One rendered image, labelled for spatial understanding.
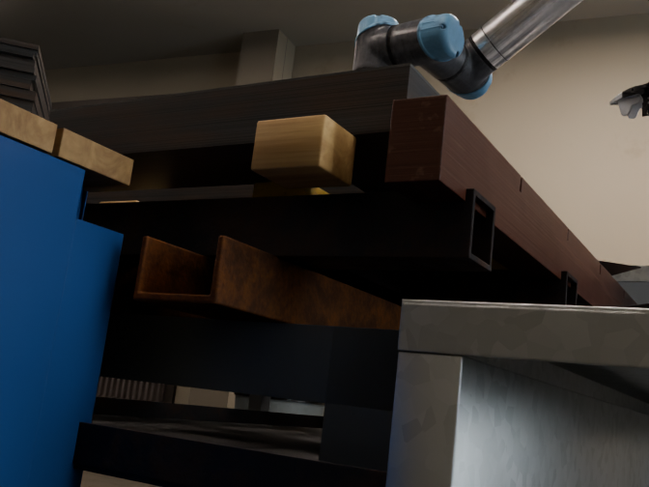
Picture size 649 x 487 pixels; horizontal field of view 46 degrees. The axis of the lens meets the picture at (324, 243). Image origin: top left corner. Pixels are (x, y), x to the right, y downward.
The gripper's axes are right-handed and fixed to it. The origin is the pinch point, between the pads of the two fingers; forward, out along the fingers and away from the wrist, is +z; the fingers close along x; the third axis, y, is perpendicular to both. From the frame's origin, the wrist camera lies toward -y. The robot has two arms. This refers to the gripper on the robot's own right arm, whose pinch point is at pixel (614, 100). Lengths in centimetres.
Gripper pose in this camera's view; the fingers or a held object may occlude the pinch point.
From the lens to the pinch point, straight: 212.7
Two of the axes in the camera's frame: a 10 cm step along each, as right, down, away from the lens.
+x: 7.6, 1.0, 6.4
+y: -0.2, 9.9, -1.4
